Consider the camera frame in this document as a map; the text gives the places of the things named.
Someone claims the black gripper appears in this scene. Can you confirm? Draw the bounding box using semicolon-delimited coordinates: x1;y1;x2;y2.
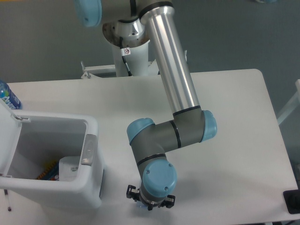
126;185;175;210

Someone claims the clear plastic water bottle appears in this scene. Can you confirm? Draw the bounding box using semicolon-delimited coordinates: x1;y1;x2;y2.
136;202;147;209

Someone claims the white plastic bag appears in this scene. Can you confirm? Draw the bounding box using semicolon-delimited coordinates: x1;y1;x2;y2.
59;156;80;181

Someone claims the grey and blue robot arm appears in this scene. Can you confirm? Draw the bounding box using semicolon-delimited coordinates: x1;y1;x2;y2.
74;0;218;210

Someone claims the white open trash can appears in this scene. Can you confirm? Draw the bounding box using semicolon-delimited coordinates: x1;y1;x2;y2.
0;102;105;209

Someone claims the colourful snack wrapper in bin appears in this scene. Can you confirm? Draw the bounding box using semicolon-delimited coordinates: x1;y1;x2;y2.
36;160;59;181

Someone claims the black device at table edge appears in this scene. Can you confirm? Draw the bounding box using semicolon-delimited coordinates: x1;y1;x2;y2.
283;189;300;214

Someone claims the blue labelled water bottle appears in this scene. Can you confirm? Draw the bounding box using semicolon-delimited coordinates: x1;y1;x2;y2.
0;80;22;109

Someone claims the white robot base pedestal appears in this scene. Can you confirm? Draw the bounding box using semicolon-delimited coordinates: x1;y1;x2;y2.
81;22;162;80

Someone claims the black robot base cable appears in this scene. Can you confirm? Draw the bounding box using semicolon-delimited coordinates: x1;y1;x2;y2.
119;36;134;77

